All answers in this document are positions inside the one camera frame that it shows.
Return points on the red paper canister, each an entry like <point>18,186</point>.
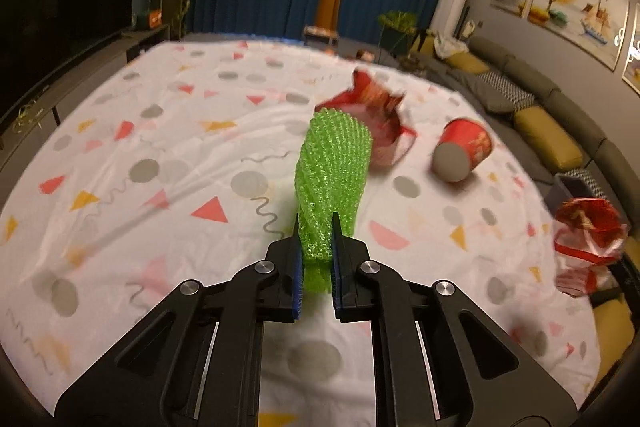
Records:
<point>467,142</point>

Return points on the large yellow cushion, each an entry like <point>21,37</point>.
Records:
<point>547,137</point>

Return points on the grey cushion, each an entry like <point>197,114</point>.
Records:
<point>497,105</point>

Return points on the houndstooth cushion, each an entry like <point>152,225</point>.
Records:
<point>595,182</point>

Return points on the torn red package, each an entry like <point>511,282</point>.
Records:
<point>370,97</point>

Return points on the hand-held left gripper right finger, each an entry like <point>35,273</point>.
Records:
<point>336,287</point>

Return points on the grey sectional sofa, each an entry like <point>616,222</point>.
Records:
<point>530,77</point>

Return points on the small orange box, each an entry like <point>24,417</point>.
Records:
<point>152,18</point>

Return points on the yellow seat cushion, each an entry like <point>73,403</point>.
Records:
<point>617,347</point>

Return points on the black white zigzag cushion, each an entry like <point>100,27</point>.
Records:
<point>507,86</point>

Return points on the small stool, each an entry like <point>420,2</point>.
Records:
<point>321,38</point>

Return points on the tree and sailboat painting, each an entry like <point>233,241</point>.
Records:
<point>577,14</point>

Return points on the small yellow cushion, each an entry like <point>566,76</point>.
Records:
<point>467,63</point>

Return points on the white tower air conditioner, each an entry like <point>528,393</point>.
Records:
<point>450,2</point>

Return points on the patterned white tablecloth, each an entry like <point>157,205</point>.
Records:
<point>175,132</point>

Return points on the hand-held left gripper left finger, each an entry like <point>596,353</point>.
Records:
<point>298,287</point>

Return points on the gold framed painting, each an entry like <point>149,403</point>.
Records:
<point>634,57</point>

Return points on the red white plastic bag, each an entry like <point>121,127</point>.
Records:
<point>587,227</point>

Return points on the green foam net sleeve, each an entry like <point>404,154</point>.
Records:
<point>332,167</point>

